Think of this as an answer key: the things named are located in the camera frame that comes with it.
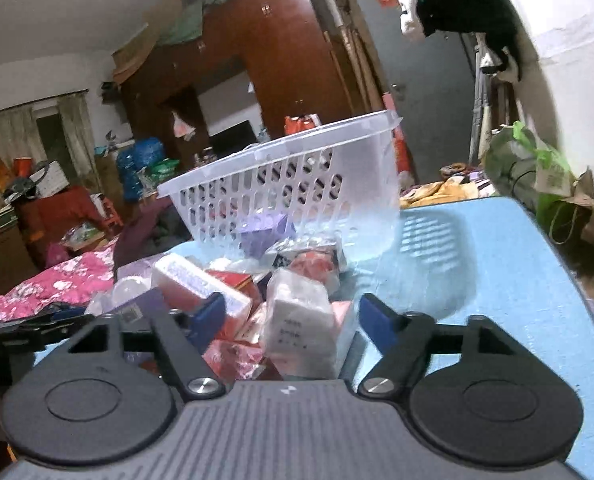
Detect window curtains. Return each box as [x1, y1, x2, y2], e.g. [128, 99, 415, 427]
[0, 92, 102, 191]

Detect grey door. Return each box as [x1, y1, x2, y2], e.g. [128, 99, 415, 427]
[356, 0, 475, 183]

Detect white plastic laundry basket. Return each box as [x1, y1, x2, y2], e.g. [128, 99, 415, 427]
[158, 110, 400, 261]

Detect purple barcode box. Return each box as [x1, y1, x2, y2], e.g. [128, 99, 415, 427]
[111, 288, 170, 325]

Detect pink floral bedding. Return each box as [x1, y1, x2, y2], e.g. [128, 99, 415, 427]
[0, 243, 114, 323]

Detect dark maroon clothes pile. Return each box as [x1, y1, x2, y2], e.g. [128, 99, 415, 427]
[114, 197, 193, 275]

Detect blue patterned bundle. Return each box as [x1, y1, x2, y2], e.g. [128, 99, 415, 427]
[116, 136, 166, 203]

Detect white and black hanging jacket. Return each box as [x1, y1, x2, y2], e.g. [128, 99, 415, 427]
[397, 0, 522, 82]

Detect dark red box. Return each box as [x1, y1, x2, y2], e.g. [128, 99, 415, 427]
[204, 340, 282, 385]

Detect yellow orange blanket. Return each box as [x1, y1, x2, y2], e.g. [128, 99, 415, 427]
[400, 178, 479, 209]

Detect white tissue pack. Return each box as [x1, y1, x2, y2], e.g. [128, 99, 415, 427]
[261, 269, 338, 379]

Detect dark red wooden wardrobe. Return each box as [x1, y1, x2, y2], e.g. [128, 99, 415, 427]
[120, 0, 353, 169]

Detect black monitor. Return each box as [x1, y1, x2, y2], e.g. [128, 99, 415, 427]
[210, 120, 258, 158]

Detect brown paper bag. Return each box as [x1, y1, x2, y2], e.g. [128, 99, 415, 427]
[564, 168, 594, 246]

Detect green white plastic bag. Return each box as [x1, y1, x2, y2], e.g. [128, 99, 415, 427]
[482, 120, 574, 229]

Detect pink white long box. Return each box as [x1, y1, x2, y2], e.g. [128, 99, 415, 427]
[152, 254, 252, 338]

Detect red cloth covered furniture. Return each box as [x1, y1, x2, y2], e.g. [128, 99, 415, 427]
[15, 185, 106, 270]

